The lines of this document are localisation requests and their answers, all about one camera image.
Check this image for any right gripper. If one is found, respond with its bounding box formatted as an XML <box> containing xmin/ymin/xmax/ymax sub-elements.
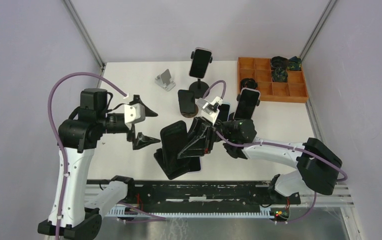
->
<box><xmin>173</xmin><ymin>116</ymin><xmax>232</xmax><ymax>158</ymax></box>

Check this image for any black phone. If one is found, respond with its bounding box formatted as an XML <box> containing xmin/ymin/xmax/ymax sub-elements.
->
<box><xmin>160</xmin><ymin>120</ymin><xmax>188</xmax><ymax>161</ymax></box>

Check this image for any black folding phone stand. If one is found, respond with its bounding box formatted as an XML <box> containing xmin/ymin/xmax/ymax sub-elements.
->
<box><xmin>153</xmin><ymin>148</ymin><xmax>191</xmax><ymax>180</ymax></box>

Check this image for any silver folding phone stand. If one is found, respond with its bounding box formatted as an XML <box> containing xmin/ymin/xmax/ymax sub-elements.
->
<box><xmin>155</xmin><ymin>69</ymin><xmax>176</xmax><ymax>92</ymax></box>

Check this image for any purple case phone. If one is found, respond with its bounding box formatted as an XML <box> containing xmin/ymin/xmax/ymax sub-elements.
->
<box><xmin>188</xmin><ymin>157</ymin><xmax>202</xmax><ymax>173</ymax></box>

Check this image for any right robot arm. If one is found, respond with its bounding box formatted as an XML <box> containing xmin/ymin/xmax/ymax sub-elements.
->
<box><xmin>177</xmin><ymin>117</ymin><xmax>347</xmax><ymax>204</ymax></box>

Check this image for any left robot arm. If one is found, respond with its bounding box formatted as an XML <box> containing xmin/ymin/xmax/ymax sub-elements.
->
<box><xmin>37</xmin><ymin>88</ymin><xmax>159</xmax><ymax>240</ymax></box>

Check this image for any round wooden phone stand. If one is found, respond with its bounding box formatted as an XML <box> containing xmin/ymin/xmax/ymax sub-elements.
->
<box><xmin>180</xmin><ymin>104</ymin><xmax>199</xmax><ymax>118</ymax></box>

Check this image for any light blue case phone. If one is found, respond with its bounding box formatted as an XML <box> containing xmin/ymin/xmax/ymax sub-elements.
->
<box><xmin>216</xmin><ymin>103</ymin><xmax>231</xmax><ymax>122</ymax></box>

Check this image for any phone on wooden stand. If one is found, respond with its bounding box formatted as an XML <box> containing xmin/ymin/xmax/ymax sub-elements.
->
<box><xmin>177</xmin><ymin>89</ymin><xmax>196</xmax><ymax>114</ymax></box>

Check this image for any black tall round-base stand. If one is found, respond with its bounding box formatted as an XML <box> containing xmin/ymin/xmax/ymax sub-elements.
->
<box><xmin>188</xmin><ymin>51</ymin><xmax>214</xmax><ymax>99</ymax></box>

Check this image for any phone on right stand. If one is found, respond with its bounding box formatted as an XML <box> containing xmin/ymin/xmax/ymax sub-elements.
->
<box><xmin>232</xmin><ymin>87</ymin><xmax>261</xmax><ymax>121</ymax></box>

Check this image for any phone on tall stand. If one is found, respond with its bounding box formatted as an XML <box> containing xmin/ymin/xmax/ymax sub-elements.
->
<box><xmin>188</xmin><ymin>47</ymin><xmax>213</xmax><ymax>79</ymax></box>

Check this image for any black lens on table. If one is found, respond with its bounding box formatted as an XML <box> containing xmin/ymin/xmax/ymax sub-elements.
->
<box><xmin>240</xmin><ymin>78</ymin><xmax>258</xmax><ymax>90</ymax></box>

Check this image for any orange compartment tray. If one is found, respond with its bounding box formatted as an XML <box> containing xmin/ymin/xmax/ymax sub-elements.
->
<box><xmin>236</xmin><ymin>57</ymin><xmax>309</xmax><ymax>104</ymax></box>

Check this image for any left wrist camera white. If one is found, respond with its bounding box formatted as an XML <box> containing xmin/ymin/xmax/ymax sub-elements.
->
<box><xmin>123</xmin><ymin>94</ymin><xmax>146</xmax><ymax>126</ymax></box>

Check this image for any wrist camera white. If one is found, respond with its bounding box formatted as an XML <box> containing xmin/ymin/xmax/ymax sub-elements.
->
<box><xmin>123</xmin><ymin>94</ymin><xmax>146</xmax><ymax>126</ymax></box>
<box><xmin>196</xmin><ymin>96</ymin><xmax>224</xmax><ymax>125</ymax></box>

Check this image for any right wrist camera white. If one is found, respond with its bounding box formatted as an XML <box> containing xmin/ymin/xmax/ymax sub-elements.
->
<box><xmin>196</xmin><ymin>96</ymin><xmax>224</xmax><ymax>125</ymax></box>

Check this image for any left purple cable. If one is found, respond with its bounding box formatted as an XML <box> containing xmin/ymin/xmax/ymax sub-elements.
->
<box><xmin>47</xmin><ymin>72</ymin><xmax>127</xmax><ymax>240</ymax></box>

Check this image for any purple cable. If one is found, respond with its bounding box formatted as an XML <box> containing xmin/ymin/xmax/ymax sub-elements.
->
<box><xmin>47</xmin><ymin>72</ymin><xmax>127</xmax><ymax>240</ymax></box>
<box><xmin>202</xmin><ymin>80</ymin><xmax>349</xmax><ymax>182</ymax></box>

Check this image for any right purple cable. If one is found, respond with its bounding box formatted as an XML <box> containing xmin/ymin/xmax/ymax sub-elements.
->
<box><xmin>202</xmin><ymin>80</ymin><xmax>349</xmax><ymax>182</ymax></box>

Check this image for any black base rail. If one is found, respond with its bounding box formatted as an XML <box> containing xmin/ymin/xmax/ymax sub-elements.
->
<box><xmin>84</xmin><ymin>179</ymin><xmax>302</xmax><ymax>215</ymax></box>

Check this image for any white cable duct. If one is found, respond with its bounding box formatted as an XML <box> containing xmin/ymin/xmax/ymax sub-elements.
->
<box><xmin>105</xmin><ymin>205</ymin><xmax>275</xmax><ymax>220</ymax></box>

